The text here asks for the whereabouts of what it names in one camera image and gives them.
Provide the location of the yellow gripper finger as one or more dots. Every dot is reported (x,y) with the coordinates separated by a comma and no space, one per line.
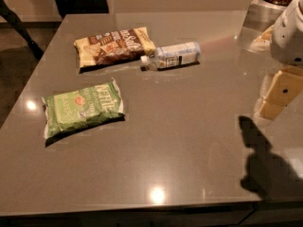
(278,90)

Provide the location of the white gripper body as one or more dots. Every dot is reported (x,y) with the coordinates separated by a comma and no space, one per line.
(289,38)

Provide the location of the green jalapeno chip bag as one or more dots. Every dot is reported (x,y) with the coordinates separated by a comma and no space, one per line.
(82,109)

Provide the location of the brown sea salt chip bag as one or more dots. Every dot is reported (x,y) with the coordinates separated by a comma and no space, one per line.
(114,47)

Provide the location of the silver dispenser base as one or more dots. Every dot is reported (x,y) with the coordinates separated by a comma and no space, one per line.
(261,14)

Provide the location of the clear plastic water bottle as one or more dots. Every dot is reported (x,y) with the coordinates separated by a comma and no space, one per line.
(173,56)

